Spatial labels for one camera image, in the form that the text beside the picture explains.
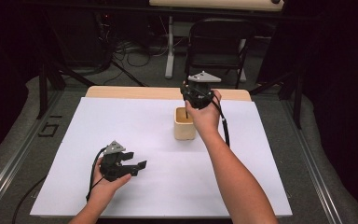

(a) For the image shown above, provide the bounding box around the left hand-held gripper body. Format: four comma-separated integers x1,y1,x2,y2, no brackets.
100,140,138,182

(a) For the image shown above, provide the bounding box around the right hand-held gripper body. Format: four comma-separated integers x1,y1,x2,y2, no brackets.
180,70,222,110

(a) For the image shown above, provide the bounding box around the small wooden box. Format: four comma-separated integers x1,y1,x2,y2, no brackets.
173,106,198,141

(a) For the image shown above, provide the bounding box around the person's left hand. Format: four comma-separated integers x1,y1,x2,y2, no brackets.
88,158,132,203

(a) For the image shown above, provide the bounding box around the person's right hand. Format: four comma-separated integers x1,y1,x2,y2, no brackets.
185,90,224,138

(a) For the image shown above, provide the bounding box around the white paper sheet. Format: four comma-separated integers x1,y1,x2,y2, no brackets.
30,96,293,218

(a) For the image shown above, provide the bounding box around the white desk leg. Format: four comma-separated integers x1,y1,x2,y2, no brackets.
164,15,175,79

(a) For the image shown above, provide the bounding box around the black folding chair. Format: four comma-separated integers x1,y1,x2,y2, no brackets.
185,18,255,90

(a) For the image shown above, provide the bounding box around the cream desk top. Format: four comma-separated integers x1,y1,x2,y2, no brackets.
148,0,285,13

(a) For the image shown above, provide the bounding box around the black metal stand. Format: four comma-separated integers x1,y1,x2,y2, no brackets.
36,57,96,120
250,70,304,131

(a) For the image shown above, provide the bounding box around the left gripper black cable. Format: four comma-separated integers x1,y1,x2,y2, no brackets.
85,146,108,203

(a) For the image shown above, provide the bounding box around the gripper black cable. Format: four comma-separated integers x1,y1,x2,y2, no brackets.
212,92,231,148
85,146,108,203

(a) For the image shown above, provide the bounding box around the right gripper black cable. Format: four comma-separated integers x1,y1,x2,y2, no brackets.
212,92,231,148

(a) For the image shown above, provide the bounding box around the tangle of floor cables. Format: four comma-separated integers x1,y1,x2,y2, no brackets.
97,14,170,87

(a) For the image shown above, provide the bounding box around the black floor cable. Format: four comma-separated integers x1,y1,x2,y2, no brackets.
11,175,48,224

